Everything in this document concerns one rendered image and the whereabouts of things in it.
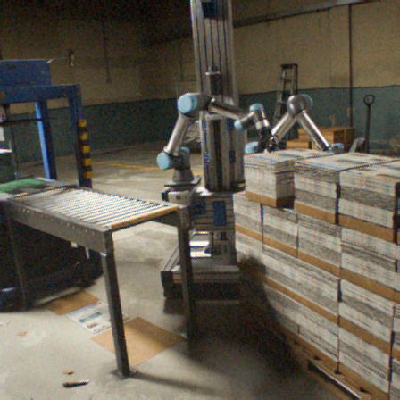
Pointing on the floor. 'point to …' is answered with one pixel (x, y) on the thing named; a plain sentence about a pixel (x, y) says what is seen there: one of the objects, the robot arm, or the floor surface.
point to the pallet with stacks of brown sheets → (344, 135)
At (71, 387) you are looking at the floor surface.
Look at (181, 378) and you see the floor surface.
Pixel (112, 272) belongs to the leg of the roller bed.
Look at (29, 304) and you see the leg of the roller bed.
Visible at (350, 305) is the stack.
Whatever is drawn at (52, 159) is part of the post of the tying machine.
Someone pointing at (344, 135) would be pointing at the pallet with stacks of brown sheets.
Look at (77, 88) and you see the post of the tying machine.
